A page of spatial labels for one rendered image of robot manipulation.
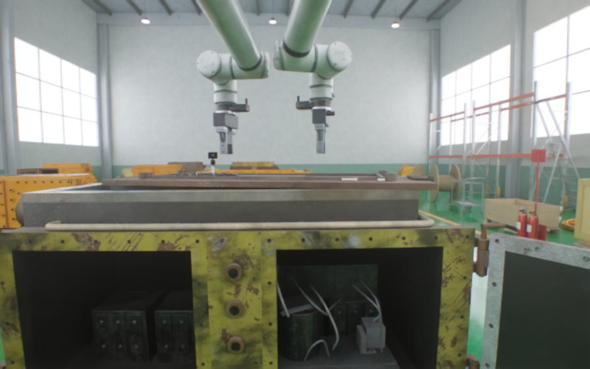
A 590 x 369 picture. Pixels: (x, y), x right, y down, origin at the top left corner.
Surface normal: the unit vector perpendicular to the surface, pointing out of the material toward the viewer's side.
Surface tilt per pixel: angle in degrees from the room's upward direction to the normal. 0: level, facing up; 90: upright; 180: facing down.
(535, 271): 90
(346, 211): 90
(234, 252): 90
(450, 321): 90
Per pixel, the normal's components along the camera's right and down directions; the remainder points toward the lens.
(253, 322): 0.04, 0.08
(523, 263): -0.85, 0.05
